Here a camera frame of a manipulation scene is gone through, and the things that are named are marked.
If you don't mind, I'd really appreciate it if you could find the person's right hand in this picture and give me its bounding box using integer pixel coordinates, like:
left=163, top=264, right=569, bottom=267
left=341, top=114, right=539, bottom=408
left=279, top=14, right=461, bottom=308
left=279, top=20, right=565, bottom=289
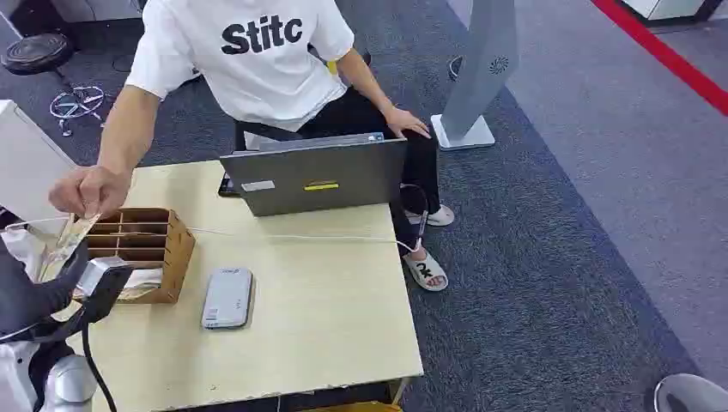
left=48, top=165, right=134, bottom=220

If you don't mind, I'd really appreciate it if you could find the person's left hand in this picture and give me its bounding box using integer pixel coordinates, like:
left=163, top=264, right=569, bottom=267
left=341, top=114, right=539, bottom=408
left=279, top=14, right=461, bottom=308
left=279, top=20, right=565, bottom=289
left=384, top=106, right=433, bottom=141

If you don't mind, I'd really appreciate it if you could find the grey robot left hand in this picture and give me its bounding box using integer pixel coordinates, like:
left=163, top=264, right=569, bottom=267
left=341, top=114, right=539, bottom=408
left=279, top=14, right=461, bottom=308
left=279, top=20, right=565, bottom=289
left=0, top=239, right=90, bottom=343

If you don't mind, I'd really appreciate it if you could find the printed paper card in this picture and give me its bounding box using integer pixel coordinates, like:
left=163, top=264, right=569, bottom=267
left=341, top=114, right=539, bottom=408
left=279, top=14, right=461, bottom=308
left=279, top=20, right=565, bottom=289
left=38, top=212, right=102, bottom=281

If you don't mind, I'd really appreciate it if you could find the white plastic bag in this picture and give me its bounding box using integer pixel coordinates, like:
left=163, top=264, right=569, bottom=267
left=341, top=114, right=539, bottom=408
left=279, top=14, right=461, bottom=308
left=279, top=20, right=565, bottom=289
left=0, top=226, right=49, bottom=281

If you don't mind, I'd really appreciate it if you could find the white robot torso shell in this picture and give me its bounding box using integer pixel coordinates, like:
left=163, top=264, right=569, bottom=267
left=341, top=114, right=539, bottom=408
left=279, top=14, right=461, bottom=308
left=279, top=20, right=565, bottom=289
left=0, top=340, right=42, bottom=412

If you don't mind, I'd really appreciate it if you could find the chrome chair base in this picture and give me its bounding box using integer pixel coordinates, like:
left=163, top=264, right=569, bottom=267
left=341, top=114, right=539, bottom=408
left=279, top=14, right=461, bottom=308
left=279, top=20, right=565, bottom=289
left=48, top=85, right=107, bottom=138

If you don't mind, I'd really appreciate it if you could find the grey kiosk stand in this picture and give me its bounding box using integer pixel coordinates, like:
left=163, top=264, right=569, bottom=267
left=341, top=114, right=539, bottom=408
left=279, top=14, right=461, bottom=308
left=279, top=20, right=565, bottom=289
left=429, top=0, right=520, bottom=152

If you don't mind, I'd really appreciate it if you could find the plain white slipper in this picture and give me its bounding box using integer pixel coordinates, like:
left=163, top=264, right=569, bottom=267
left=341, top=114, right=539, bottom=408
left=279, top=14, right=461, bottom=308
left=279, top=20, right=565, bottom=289
left=404, top=204, right=456, bottom=228

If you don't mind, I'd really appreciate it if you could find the grey laptop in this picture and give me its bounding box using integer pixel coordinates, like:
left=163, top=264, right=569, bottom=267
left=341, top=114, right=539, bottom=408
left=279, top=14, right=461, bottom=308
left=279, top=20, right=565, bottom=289
left=219, top=132, right=409, bottom=218

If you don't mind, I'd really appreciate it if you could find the wooden card box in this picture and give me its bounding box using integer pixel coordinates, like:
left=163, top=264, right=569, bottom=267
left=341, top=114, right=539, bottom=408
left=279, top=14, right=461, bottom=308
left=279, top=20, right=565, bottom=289
left=85, top=207, right=197, bottom=306

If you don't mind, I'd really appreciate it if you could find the black round stool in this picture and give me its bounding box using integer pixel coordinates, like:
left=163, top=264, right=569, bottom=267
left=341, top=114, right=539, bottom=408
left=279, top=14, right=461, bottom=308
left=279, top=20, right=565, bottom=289
left=1, top=31, right=76, bottom=77

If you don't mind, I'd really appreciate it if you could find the white slipper with black print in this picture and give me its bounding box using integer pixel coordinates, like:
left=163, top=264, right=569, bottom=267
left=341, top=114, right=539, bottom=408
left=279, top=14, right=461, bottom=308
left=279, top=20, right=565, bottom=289
left=403, top=252, right=450, bottom=293

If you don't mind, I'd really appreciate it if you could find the person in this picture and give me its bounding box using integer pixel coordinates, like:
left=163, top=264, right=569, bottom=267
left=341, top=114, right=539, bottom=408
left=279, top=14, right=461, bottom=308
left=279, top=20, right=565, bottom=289
left=48, top=0, right=456, bottom=293

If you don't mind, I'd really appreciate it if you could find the white power bank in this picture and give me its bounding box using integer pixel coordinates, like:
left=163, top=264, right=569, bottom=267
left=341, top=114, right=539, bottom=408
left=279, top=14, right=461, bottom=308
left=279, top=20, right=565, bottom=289
left=200, top=267, right=255, bottom=331

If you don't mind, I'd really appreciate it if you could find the white furniture with black base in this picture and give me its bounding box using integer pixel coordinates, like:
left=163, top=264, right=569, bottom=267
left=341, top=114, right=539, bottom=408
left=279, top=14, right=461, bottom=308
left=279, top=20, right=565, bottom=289
left=618, top=0, right=725, bottom=27

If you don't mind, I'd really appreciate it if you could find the yellow box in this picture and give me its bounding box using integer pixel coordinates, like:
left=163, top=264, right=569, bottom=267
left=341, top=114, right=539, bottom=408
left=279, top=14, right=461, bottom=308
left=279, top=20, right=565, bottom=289
left=300, top=400, right=403, bottom=412

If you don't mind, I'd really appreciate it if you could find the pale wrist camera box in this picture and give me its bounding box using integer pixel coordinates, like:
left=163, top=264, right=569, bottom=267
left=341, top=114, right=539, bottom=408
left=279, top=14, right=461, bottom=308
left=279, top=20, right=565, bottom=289
left=75, top=257, right=133, bottom=300

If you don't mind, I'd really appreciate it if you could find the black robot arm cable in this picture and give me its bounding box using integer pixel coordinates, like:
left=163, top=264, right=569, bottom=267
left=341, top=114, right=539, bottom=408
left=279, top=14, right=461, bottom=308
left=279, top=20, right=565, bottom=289
left=81, top=306, right=118, bottom=412

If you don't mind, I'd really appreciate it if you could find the black laptop cable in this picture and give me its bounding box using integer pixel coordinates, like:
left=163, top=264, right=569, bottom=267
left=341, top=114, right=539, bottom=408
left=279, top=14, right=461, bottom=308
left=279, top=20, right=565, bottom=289
left=397, top=183, right=432, bottom=241

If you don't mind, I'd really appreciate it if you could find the thin white cable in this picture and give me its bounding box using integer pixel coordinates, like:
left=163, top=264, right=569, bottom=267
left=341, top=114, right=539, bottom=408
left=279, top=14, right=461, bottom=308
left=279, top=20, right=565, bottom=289
left=186, top=227, right=423, bottom=255

